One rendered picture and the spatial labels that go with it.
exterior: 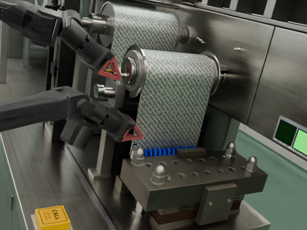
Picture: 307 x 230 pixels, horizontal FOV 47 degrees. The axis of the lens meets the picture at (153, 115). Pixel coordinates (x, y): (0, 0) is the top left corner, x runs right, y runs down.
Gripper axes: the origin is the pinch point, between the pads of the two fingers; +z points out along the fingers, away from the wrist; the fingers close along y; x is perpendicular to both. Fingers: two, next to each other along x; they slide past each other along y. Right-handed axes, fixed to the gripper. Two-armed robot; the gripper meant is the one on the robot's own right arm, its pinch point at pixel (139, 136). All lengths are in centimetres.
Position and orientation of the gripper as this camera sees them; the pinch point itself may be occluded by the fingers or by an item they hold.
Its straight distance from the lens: 100.3
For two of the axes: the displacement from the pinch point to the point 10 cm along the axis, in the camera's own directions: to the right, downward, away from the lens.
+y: 4.7, 3.9, -7.9
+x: 5.5, -8.3, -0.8
